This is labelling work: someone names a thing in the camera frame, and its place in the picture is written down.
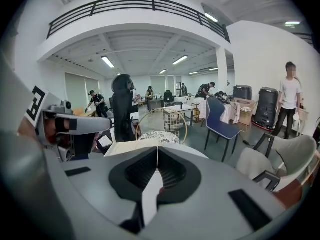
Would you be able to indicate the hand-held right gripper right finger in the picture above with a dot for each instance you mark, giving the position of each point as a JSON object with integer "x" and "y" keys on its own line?
{"x": 212, "y": 196}

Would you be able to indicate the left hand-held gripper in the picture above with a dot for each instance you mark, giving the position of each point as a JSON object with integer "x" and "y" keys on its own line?
{"x": 37, "y": 104}

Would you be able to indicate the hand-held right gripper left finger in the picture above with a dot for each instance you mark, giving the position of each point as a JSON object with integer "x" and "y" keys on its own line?
{"x": 100, "y": 184}

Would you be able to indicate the person's left hand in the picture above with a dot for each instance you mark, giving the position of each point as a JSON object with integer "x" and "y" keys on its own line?
{"x": 50, "y": 131}

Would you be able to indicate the white low cabinet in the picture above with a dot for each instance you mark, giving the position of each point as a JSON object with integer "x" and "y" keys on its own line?
{"x": 105, "y": 141}

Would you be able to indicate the black office chair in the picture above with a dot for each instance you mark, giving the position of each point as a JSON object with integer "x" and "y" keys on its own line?
{"x": 122, "y": 109}

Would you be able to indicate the cream flat box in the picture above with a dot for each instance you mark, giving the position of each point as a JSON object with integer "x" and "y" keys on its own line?
{"x": 130, "y": 149}

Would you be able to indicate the ceiling light bar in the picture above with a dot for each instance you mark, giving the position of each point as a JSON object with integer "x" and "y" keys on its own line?
{"x": 211, "y": 17}
{"x": 180, "y": 60}
{"x": 163, "y": 71}
{"x": 108, "y": 61}
{"x": 292, "y": 23}

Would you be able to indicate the floral seat cushion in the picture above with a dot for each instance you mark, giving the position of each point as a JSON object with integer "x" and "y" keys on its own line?
{"x": 160, "y": 136}

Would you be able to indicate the blue padded chair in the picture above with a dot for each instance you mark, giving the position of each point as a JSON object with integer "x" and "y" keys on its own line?
{"x": 220, "y": 124}

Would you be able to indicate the brown seat wooden chair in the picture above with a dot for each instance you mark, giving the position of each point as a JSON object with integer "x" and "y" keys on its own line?
{"x": 292, "y": 191}

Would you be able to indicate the black swivel chair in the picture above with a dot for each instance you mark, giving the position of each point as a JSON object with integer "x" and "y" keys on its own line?
{"x": 169, "y": 96}

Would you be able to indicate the pink cloth table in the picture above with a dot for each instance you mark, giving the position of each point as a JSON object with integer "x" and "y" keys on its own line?
{"x": 227, "y": 111}

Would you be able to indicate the wooden trolley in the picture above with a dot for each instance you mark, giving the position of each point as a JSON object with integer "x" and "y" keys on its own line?
{"x": 196, "y": 111}

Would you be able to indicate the white desk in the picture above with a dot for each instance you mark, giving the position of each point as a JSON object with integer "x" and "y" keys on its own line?
{"x": 178, "y": 110}

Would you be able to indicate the open cardboard box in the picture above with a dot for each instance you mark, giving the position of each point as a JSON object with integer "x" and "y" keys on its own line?
{"x": 246, "y": 111}

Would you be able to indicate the grey armchair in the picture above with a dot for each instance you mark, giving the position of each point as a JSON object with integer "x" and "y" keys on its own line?
{"x": 295, "y": 149}

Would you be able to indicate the tall black bin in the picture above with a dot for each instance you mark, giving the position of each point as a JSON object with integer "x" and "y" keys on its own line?
{"x": 267, "y": 106}

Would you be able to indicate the black balcony railing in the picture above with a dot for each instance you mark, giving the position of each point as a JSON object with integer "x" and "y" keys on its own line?
{"x": 153, "y": 4}

